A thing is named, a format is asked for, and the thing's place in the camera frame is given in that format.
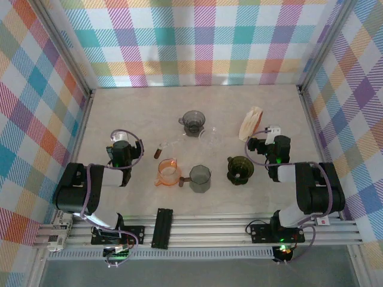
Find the paper coffee filter pack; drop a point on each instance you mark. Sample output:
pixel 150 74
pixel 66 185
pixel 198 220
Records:
pixel 251 122

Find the dark green coffee dripper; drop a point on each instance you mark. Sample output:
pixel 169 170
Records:
pixel 239 176

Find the clear plastic coffee dripper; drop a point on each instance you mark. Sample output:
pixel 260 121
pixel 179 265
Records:
pixel 209 136

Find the orange plastic pitcher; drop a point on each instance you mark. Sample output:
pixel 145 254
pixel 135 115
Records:
pixel 167 179

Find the grey plastic coffee dripper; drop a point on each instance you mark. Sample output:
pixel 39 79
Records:
pixel 193 118

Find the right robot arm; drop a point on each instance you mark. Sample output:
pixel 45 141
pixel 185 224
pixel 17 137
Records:
pixel 317 191

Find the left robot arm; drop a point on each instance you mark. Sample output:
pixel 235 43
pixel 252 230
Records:
pixel 74 191

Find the white barcode label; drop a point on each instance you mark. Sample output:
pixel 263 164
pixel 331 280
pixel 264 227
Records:
pixel 61 221
pixel 55 242

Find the white tag with red mark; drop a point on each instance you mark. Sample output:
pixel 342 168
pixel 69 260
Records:
pixel 323 222

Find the black electronics board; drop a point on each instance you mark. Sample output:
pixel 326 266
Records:
pixel 284 252
pixel 116 254

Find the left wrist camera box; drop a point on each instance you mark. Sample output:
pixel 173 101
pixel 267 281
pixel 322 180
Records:
pixel 119 137

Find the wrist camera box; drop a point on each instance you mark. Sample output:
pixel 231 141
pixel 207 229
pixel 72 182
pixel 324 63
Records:
pixel 119 137
pixel 273 131

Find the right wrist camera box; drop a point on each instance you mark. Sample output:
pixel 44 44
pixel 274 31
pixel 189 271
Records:
pixel 273 131

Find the aluminium side rail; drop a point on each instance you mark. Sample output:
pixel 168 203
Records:
pixel 78 134
pixel 312 131

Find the black bracket on rail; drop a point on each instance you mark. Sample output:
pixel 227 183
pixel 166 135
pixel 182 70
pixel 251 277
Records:
pixel 161 230

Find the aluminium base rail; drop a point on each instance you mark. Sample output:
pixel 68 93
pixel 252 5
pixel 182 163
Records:
pixel 209 231

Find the aluminium frame post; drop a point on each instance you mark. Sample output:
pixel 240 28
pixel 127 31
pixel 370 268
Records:
pixel 64 45
pixel 326 45

